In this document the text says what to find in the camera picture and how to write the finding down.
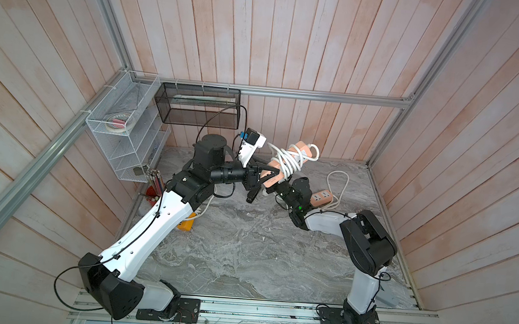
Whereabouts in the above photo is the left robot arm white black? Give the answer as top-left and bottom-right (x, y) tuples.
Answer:
(77, 130), (270, 320)

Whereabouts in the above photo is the yellow power strip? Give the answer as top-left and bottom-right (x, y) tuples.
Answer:
(177, 219), (194, 232)

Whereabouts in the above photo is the red pencil cup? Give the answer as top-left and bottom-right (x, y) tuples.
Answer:
(145, 169), (166, 206)

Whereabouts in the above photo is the pink power strip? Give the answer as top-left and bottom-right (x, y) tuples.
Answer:
(264, 141), (320, 188)
(310, 189), (334, 207)

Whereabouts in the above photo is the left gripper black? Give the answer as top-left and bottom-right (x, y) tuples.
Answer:
(208, 152), (280, 193)

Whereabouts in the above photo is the pink power strip front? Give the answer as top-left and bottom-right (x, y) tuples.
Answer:
(264, 141), (320, 188)

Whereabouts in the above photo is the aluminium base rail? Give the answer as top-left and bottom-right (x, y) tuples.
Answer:
(67, 279), (451, 324)

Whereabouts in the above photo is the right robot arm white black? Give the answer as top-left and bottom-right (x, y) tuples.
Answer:
(266, 177), (398, 324)

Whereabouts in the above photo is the black mesh basket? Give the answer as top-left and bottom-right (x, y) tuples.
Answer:
(154, 82), (241, 130)

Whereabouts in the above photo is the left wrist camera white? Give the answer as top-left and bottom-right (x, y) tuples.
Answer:
(238, 128), (266, 168)

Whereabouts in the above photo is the white cord of front strip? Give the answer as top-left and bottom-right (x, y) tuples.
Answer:
(262, 139), (321, 200)

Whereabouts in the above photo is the tape roll in rack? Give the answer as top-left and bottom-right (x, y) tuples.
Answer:
(105, 112), (133, 134)

